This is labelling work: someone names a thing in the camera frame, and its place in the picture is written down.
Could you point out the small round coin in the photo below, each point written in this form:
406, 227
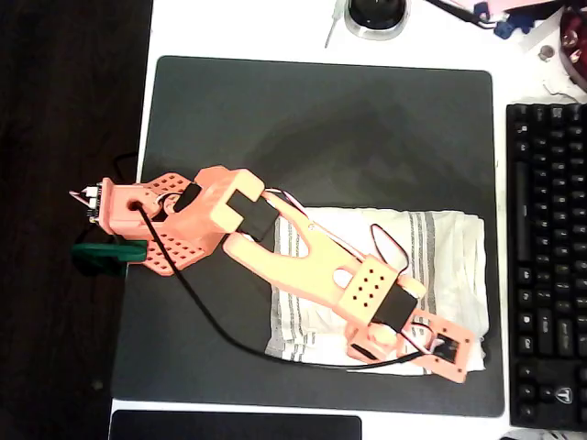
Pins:
546, 52

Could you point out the black tablet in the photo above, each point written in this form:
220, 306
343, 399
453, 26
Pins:
229, 426

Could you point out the black computer keyboard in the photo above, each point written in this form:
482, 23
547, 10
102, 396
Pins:
550, 256

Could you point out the dark red bowl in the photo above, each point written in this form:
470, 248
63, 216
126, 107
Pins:
575, 50

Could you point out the orange gripper camera mount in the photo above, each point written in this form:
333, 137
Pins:
461, 348

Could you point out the black desk mat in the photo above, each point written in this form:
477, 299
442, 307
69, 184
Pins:
321, 137

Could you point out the pink paper sheet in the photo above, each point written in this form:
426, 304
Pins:
504, 3

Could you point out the black steel-rimmed round object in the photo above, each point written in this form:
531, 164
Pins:
376, 18

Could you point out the motor controller board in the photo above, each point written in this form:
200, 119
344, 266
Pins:
91, 201

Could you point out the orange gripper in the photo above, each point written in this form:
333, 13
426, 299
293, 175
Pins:
367, 352

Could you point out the orange perforated base plate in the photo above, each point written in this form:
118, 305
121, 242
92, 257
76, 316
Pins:
181, 256

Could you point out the white pen-like stick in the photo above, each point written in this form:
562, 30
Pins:
334, 23

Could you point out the blue plastic part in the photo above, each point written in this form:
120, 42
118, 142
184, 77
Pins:
509, 25

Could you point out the orange 3D-printed robot arm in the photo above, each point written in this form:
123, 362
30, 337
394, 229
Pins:
312, 270

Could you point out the green table clamp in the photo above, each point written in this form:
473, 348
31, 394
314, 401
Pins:
105, 256

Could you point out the white striped towel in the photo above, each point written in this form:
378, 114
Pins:
454, 266

